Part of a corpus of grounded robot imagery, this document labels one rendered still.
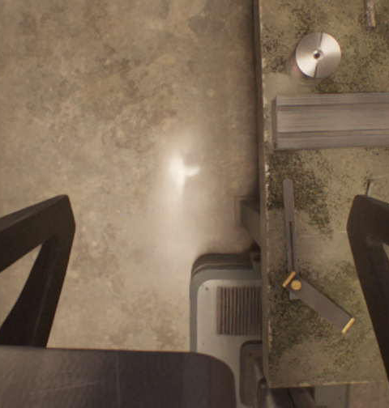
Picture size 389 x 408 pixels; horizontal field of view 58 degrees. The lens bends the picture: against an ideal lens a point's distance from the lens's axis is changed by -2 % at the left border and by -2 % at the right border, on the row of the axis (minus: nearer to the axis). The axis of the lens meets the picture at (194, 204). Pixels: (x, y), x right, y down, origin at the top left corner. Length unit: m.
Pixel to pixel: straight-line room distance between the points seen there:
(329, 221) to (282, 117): 0.14
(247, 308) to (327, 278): 0.68
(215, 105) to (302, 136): 0.93
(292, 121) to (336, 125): 0.05
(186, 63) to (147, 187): 0.47
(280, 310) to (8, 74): 1.32
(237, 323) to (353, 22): 0.90
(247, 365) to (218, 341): 0.11
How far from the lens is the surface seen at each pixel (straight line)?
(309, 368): 0.53
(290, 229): 0.46
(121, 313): 1.46
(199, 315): 1.15
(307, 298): 0.47
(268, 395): 1.04
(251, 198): 1.33
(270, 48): 0.48
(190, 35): 1.42
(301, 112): 0.43
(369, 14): 0.52
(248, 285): 1.12
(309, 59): 0.43
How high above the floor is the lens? 1.32
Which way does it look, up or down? 85 degrees down
